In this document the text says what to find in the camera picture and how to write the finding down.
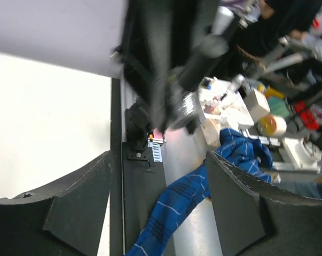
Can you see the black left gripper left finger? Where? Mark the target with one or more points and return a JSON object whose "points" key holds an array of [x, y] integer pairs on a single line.
{"points": [[64, 217]]}

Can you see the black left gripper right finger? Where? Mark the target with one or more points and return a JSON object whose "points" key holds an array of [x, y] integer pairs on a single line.
{"points": [[254, 217]]}

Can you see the blue plaid sleeve forearm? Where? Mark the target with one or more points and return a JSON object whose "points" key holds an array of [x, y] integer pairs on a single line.
{"points": [[181, 197]]}

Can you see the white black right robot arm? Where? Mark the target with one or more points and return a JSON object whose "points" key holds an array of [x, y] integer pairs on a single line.
{"points": [[167, 48]]}

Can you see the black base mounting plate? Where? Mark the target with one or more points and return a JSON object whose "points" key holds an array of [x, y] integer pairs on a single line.
{"points": [[136, 185]]}

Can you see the white tape roll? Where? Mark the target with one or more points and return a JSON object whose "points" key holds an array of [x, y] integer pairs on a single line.
{"points": [[272, 126]]}

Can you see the white slotted cable duct right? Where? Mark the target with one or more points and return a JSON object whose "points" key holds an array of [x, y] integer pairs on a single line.
{"points": [[156, 152]]}

